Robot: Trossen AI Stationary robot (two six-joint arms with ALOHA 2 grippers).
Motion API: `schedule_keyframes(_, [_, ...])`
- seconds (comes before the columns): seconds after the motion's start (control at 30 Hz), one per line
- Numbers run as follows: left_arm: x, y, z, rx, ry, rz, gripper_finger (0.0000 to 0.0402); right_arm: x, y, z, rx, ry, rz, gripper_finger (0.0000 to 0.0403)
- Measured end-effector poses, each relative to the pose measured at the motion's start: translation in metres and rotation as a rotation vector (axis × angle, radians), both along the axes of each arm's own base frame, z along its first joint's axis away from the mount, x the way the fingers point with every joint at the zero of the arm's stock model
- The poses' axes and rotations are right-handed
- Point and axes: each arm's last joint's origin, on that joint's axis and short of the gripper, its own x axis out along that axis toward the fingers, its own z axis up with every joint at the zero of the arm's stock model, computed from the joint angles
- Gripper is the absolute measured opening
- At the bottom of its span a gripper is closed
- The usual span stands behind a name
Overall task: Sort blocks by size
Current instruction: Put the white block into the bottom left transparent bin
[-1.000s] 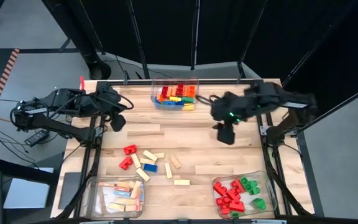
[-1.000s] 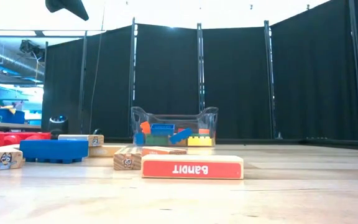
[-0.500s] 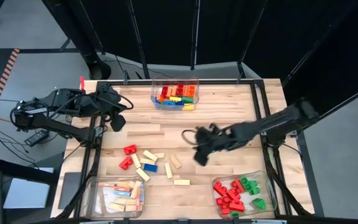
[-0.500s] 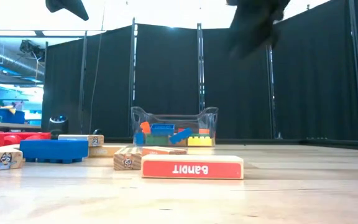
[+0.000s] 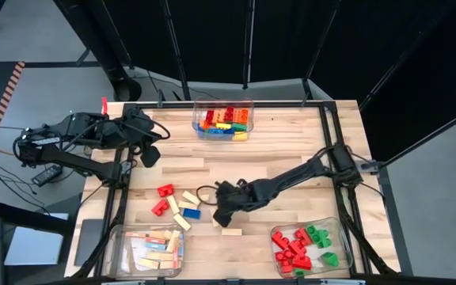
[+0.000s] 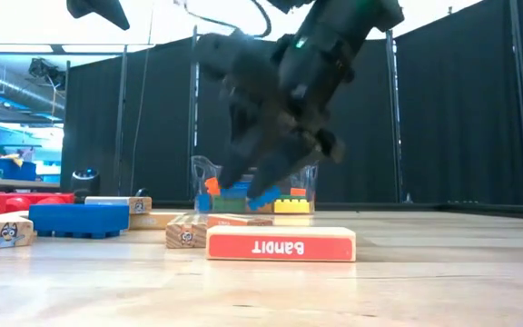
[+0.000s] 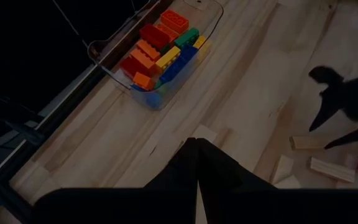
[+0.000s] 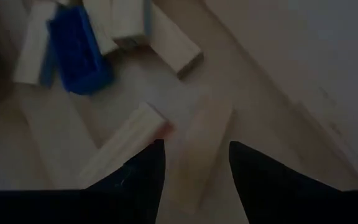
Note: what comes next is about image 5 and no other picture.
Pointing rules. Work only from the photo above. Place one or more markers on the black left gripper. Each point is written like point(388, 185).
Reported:
point(137, 126)

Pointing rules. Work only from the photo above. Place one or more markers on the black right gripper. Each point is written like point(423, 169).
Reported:
point(238, 196)

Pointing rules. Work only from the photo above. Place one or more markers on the wooden block Bandit label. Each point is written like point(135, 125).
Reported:
point(232, 232)

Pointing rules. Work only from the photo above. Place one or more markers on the orange plastic brick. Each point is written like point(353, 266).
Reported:
point(203, 124)
point(218, 116)
point(242, 115)

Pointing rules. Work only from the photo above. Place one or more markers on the small red plastic brick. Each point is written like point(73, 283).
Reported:
point(210, 116)

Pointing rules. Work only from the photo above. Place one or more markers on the wooden block Bluey label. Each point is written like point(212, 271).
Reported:
point(156, 246)

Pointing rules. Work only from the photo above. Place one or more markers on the yellow plastic brick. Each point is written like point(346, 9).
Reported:
point(223, 126)
point(240, 136)

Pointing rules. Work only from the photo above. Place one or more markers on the green plastic brick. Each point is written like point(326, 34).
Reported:
point(239, 127)

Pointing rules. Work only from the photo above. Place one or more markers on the large green brick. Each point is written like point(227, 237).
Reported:
point(299, 272)
point(330, 259)
point(311, 231)
point(324, 238)

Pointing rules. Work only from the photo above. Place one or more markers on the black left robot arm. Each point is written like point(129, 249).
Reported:
point(77, 162)

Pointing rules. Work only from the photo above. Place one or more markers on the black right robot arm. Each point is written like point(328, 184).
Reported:
point(291, 176)

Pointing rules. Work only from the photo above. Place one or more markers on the wooden block dog face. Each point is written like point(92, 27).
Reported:
point(182, 221)

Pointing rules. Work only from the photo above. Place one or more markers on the clear plastic bin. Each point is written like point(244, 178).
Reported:
point(196, 103)

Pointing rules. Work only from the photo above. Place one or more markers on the red tag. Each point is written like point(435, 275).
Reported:
point(104, 106)

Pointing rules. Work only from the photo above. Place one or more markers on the black metal stand pole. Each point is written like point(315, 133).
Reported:
point(248, 43)
point(174, 51)
point(430, 132)
point(320, 47)
point(406, 53)

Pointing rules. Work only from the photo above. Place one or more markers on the clear container left edge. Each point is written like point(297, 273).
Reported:
point(119, 253)

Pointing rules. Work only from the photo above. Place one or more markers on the clear container edge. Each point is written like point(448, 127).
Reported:
point(343, 245)
point(119, 253)

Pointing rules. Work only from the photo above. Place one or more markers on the black power adapter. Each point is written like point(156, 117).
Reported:
point(46, 176)

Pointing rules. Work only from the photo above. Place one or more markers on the dark grey flat plate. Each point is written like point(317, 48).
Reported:
point(88, 241)

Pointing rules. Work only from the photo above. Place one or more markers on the black curtain backdrop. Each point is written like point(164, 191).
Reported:
point(212, 39)

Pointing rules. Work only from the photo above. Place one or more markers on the clear container right edge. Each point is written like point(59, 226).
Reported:
point(343, 245)

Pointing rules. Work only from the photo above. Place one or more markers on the white box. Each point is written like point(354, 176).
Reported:
point(34, 246)

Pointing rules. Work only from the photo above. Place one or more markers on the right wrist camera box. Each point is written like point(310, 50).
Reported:
point(242, 183)

